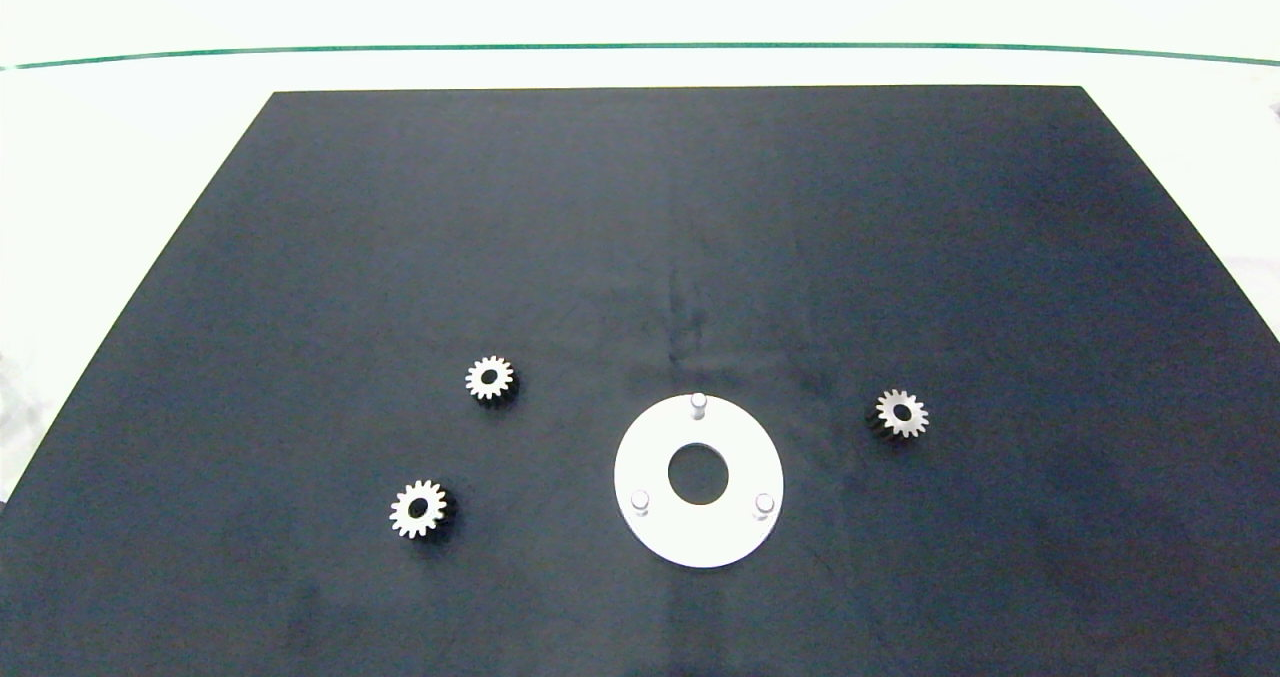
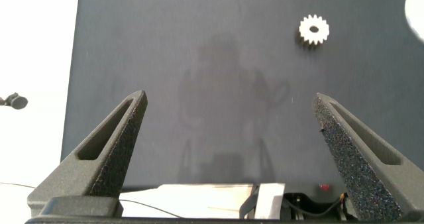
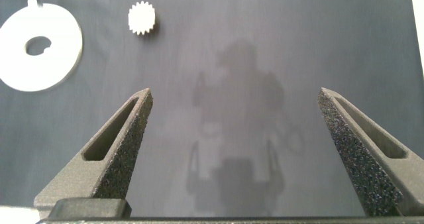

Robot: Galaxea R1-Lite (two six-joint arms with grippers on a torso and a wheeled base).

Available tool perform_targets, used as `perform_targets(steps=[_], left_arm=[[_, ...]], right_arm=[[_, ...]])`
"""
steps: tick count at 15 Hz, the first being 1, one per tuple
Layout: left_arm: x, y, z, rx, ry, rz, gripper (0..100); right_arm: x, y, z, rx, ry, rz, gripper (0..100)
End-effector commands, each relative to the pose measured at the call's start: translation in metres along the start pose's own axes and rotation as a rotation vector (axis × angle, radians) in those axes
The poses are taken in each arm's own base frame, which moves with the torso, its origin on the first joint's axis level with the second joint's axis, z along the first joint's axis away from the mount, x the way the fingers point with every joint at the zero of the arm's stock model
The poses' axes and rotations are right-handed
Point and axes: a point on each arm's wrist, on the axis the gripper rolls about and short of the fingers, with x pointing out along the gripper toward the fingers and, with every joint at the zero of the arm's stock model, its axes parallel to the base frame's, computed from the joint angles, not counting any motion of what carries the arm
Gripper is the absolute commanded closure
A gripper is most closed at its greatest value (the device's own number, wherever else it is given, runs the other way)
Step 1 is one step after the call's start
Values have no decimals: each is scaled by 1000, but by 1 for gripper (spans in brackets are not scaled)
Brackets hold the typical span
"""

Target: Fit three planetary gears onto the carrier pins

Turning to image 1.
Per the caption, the small steel planetary gear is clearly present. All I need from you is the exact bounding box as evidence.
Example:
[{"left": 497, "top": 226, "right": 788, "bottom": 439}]
[
  {"left": 865, "top": 388, "right": 931, "bottom": 442},
  {"left": 465, "top": 355, "right": 520, "bottom": 409},
  {"left": 389, "top": 479, "right": 459, "bottom": 542}
]

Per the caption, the round white carrier plate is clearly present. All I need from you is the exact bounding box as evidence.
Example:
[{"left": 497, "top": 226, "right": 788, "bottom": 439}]
[{"left": 613, "top": 392, "right": 786, "bottom": 570}]

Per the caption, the dark mat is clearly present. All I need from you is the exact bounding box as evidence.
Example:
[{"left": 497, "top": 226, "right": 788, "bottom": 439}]
[{"left": 0, "top": 85, "right": 1280, "bottom": 677}]

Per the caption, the thin green strip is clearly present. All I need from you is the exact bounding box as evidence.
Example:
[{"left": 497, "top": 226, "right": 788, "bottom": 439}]
[{"left": 0, "top": 41, "right": 1280, "bottom": 71}]

